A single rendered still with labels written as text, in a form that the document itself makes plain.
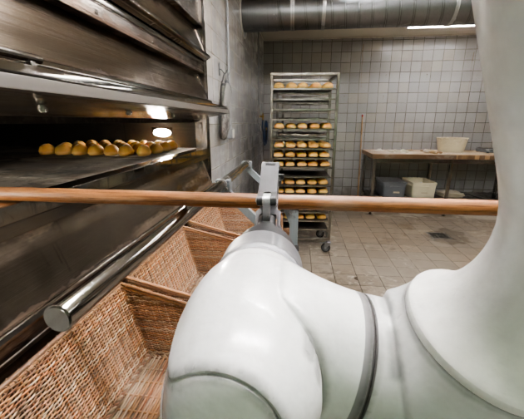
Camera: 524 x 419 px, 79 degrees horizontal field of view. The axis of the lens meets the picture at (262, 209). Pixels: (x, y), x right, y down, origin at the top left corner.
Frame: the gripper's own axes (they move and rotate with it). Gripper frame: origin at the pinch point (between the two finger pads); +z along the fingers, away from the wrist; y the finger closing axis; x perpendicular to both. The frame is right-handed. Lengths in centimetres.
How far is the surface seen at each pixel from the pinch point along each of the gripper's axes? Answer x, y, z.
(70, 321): -18.1, 3.1, -28.2
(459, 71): 257, -94, 498
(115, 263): -18.8, 1.4, -18.4
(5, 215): -55, 3, 4
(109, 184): -54, 3, 41
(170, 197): -21.0, -1.2, 7.1
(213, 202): -12.3, -0.4, 7.0
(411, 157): 171, 30, 415
